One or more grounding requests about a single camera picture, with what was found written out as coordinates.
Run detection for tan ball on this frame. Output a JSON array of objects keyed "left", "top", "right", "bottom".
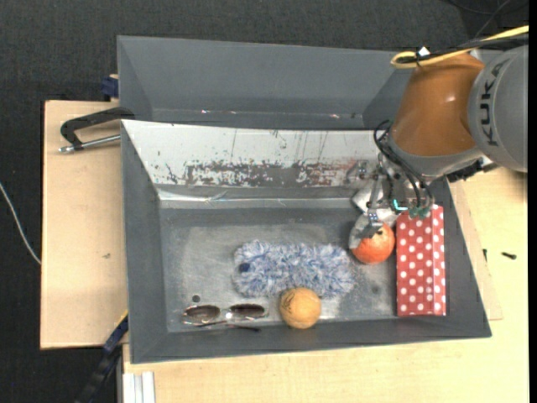
[{"left": 279, "top": 286, "right": 323, "bottom": 330}]

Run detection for brown sunglasses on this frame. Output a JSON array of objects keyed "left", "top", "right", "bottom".
[{"left": 180, "top": 303, "right": 270, "bottom": 333}]

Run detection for red white-dotted box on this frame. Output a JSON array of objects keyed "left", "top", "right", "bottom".
[{"left": 395, "top": 203, "right": 447, "bottom": 318}]

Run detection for orange ball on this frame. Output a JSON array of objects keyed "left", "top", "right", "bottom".
[{"left": 350, "top": 222, "right": 397, "bottom": 265}]

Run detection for grey metal bin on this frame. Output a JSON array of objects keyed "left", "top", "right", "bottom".
[{"left": 116, "top": 34, "right": 493, "bottom": 364}]

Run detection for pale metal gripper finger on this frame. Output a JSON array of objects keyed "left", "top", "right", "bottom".
[
  {"left": 351, "top": 188, "right": 375, "bottom": 212},
  {"left": 349, "top": 211, "right": 384, "bottom": 248}
]

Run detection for blue and white fluffy cloth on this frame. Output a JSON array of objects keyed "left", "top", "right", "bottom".
[{"left": 232, "top": 239, "right": 358, "bottom": 300}]

